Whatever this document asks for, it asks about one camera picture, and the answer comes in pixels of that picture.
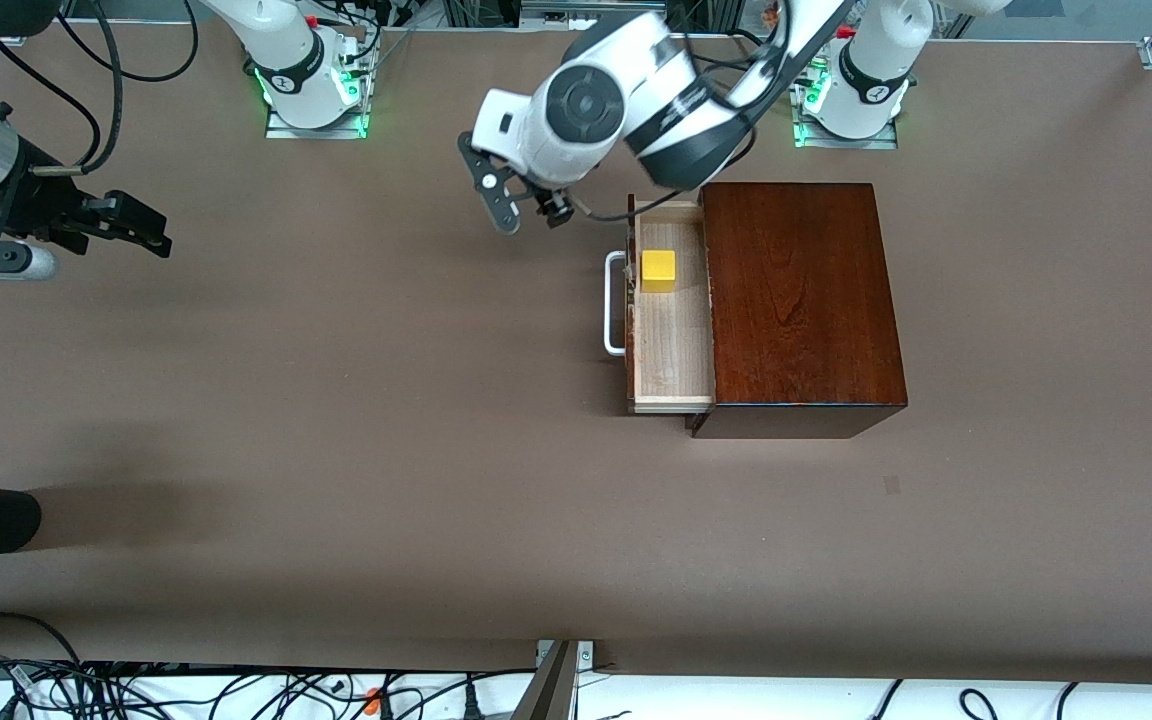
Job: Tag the dark brown wooden cabinet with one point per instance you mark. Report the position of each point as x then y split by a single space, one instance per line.
806 320

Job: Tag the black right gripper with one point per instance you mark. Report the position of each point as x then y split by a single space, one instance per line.
36 203

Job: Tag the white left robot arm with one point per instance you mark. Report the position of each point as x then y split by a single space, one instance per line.
586 105

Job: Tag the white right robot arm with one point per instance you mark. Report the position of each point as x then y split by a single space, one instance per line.
286 60

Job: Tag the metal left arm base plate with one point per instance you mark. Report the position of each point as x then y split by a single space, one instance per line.
881 143

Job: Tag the yellow cube block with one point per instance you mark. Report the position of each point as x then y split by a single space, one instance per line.
658 270

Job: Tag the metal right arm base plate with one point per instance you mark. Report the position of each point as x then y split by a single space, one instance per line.
281 132

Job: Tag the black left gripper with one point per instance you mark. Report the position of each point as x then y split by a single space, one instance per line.
549 205

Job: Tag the metal table edge bracket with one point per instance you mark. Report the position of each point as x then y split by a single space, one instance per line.
554 685

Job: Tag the grey power strip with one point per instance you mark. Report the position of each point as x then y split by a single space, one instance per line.
576 12

